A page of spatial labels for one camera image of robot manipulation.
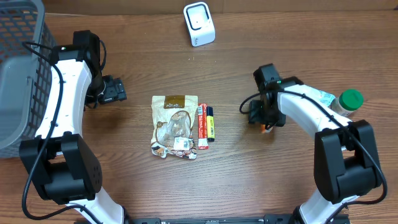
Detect grey plastic mesh basket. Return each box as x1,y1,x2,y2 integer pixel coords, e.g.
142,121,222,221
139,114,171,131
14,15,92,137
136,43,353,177
1,0,56,158

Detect orange tissue pack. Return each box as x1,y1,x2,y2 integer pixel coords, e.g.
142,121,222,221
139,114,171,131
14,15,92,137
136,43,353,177
261,124,273,133

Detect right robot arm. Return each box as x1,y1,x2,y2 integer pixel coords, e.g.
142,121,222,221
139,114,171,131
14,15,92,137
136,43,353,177
245,63,387,223

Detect red snack stick packet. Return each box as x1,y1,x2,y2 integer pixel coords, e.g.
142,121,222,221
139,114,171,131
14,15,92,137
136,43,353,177
198,103,209,150

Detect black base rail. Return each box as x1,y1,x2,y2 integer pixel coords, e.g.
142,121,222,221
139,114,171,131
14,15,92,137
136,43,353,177
130,214,290,224

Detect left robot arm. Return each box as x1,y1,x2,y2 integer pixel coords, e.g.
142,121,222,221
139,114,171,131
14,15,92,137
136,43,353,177
19,30,132,223

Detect yellow highlighter marker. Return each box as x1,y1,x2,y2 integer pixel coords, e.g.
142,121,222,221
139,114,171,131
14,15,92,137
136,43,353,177
206,106,215,142

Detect instant noodle cup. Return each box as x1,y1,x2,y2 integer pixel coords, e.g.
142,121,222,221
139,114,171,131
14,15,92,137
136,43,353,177
330,89,364,116

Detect teal tissue pack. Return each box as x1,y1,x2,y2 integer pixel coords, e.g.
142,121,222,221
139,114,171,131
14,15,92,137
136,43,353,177
313,89,336,107

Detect white barcode scanner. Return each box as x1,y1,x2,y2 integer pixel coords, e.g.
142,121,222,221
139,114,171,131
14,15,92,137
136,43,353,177
183,1,216,47

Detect brown snack pouch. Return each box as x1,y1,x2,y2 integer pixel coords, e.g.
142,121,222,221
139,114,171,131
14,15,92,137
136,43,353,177
150,95,198,160

